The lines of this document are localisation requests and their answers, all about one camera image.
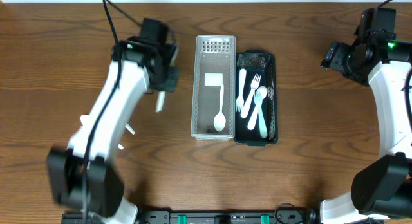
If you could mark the white fork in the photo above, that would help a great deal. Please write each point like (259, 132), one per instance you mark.
(253, 86)
(240, 99)

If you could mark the black plastic basket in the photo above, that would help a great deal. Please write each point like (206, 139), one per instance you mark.
(263, 63)

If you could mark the clear plastic basket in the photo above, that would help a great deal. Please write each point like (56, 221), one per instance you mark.
(213, 54)

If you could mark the pale green fork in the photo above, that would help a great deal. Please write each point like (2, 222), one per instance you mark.
(262, 117)

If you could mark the white spoon bowl down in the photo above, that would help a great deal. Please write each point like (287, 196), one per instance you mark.
(219, 119)

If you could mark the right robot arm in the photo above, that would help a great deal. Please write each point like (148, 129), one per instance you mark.
(378, 60)

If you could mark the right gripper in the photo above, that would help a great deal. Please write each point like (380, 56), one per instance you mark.
(337, 57)

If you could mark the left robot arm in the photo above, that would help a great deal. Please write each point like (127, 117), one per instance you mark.
(84, 176)

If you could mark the white sticker label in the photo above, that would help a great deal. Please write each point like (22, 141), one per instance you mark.
(213, 79)

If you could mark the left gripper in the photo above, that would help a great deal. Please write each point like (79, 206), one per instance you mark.
(168, 81)

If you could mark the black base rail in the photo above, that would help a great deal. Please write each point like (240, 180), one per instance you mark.
(286, 214)

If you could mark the white spoon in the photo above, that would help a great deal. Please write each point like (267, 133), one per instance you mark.
(252, 121)
(160, 101)
(84, 119)
(130, 129)

